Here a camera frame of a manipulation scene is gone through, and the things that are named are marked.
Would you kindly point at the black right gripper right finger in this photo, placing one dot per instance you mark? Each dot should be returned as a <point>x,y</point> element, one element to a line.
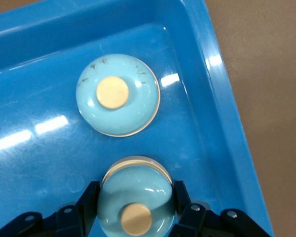
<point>195,217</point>

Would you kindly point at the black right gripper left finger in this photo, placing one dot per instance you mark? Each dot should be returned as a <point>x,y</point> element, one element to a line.
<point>76,217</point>

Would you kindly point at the light blue bell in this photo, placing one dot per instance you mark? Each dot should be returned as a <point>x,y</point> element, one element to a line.
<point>135,187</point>

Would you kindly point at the light blue bell scratched dome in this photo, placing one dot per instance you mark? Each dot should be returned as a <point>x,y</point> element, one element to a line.
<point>135,108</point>

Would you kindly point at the blue plastic tray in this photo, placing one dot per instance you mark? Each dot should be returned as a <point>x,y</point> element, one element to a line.
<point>39,160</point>

